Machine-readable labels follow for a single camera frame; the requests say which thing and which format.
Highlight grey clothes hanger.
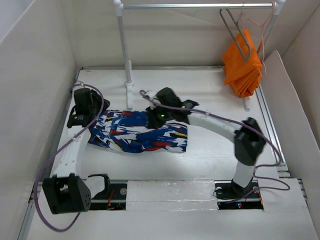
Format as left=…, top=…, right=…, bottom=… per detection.
left=219, top=8, right=252, bottom=63

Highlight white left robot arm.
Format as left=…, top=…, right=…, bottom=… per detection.
left=42, top=88, right=112, bottom=215

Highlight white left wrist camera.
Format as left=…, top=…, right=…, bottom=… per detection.
left=71, top=81, right=85, bottom=92

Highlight orange cloth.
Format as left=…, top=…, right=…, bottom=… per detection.
left=222, top=29, right=262, bottom=98

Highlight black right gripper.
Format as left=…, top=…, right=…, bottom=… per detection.
left=145, top=102, right=173, bottom=129

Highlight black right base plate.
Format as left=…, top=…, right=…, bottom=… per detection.
left=212, top=180, right=264, bottom=210

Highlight blue patterned trousers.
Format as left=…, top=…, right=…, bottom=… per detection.
left=88, top=110, right=188, bottom=154

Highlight pink wire hanger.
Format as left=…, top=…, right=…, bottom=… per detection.
left=238, top=1, right=276, bottom=78

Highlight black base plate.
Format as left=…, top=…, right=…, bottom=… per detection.
left=89, top=180, right=128, bottom=211
left=212, top=180, right=264, bottom=210

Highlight white clothes rack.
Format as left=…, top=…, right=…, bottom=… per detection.
left=113, top=0, right=285, bottom=110

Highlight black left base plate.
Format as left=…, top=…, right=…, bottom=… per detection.
left=89, top=180, right=128, bottom=211

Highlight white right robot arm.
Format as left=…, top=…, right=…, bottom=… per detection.
left=140, top=87, right=266, bottom=199

